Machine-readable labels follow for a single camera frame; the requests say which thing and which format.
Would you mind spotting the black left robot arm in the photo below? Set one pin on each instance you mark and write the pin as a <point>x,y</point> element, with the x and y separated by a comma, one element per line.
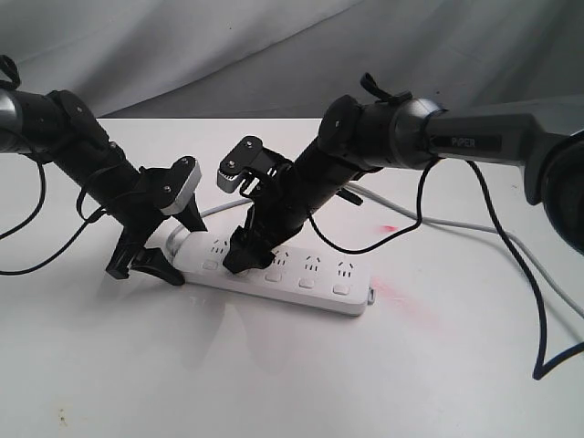
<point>60,128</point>

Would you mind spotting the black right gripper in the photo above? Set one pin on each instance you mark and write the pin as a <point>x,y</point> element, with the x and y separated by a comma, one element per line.
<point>281,206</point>

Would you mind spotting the grey backdrop cloth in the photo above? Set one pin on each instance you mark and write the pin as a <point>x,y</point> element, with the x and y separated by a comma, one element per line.
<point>252,59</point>

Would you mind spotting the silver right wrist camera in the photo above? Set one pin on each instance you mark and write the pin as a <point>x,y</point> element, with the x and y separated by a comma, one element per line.
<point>248,160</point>

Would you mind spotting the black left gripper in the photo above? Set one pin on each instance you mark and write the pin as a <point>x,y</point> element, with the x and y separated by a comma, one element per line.
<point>139,221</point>

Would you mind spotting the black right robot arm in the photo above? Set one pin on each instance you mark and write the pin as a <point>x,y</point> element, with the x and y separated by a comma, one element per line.
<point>543,138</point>

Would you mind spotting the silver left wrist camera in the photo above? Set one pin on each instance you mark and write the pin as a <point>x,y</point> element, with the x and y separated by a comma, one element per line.
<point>171,189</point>

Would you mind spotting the white five-socket power strip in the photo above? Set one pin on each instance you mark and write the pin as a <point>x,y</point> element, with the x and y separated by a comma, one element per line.
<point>296,275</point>

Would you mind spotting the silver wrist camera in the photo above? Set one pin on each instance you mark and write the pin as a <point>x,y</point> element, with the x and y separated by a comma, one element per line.
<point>171,189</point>
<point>248,160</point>

